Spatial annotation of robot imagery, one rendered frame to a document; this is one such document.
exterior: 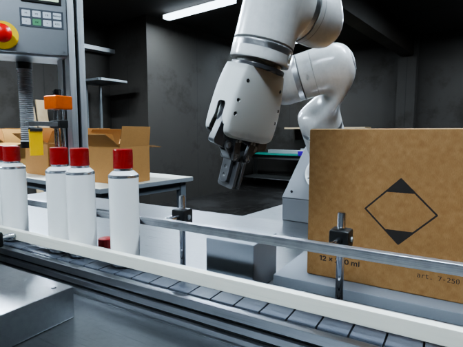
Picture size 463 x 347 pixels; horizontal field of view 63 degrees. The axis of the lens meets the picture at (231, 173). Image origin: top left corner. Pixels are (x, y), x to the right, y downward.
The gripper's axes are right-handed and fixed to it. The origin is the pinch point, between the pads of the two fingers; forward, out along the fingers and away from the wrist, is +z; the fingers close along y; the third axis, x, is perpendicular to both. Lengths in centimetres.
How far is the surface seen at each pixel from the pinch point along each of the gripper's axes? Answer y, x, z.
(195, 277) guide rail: 3.0, 1.0, 15.5
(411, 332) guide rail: -4.5, 27.6, 9.6
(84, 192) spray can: 8.6, -27.3, 12.0
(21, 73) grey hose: 12, -67, -6
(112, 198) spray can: 7.4, -18.8, 10.3
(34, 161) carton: -62, -281, 65
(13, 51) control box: 16, -60, -10
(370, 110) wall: -650, -328, -81
